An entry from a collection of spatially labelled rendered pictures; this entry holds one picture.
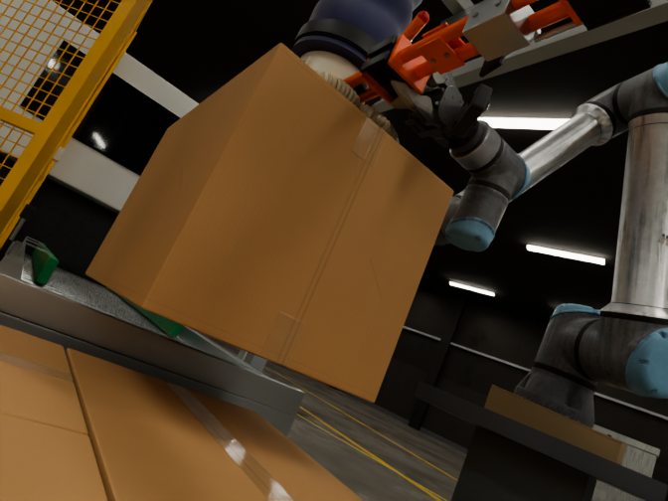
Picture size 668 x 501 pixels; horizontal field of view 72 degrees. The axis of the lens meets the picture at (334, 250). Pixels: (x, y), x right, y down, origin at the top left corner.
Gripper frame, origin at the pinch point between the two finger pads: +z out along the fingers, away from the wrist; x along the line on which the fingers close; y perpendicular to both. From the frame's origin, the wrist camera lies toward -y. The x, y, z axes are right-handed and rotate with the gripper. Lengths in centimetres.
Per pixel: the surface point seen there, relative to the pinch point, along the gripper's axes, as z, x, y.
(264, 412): -25, -66, 38
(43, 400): 25, -65, -3
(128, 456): 18, -65, -13
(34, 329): 26, -66, 37
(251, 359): -46, -60, 94
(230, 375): -13, -61, 38
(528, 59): -164, 190, 137
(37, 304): 27, -61, 37
